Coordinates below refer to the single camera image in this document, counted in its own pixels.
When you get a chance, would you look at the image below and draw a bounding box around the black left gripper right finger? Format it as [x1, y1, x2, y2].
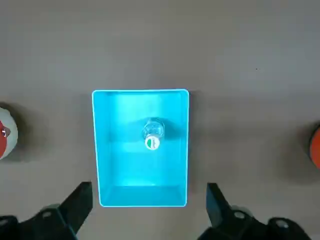
[206, 182, 314, 240]

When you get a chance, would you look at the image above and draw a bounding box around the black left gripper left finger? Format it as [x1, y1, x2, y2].
[0, 181, 94, 240]

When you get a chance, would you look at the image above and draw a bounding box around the clear water bottle white cap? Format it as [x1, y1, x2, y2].
[141, 116, 166, 152]

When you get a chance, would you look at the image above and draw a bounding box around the blue plastic tray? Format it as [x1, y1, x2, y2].
[91, 88, 190, 208]

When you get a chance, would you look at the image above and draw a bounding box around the orange round bin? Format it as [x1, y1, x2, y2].
[308, 123, 320, 171]

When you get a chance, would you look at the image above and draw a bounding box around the white and red round object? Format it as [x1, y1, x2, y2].
[0, 106, 19, 161]

